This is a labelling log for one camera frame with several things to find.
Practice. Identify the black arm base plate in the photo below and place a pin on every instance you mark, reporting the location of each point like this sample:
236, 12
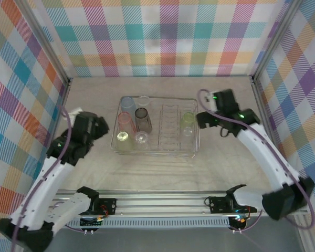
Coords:
218, 204
109, 206

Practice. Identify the dark grey translucent cup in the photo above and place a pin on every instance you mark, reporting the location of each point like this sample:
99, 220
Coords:
143, 119

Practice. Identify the red translucent plastic cup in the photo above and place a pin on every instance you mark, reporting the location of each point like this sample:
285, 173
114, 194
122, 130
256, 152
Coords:
126, 120

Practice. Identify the aluminium frame post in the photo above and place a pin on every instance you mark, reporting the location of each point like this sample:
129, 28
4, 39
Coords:
275, 39
43, 39

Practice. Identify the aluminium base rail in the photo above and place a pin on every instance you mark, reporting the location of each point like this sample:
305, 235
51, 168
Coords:
160, 202

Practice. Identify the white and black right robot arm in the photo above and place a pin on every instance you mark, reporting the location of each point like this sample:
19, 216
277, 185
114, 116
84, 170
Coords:
262, 155

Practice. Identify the pale green tall cup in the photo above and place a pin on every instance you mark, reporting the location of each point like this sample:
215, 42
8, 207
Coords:
123, 140

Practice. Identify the bright green small cup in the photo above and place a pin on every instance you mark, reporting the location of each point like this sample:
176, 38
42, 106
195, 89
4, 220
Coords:
187, 119

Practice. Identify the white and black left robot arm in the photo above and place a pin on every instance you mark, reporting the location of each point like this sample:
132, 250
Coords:
50, 178

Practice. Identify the blue translucent plastic cup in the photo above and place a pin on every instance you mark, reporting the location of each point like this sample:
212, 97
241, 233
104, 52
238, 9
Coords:
127, 105

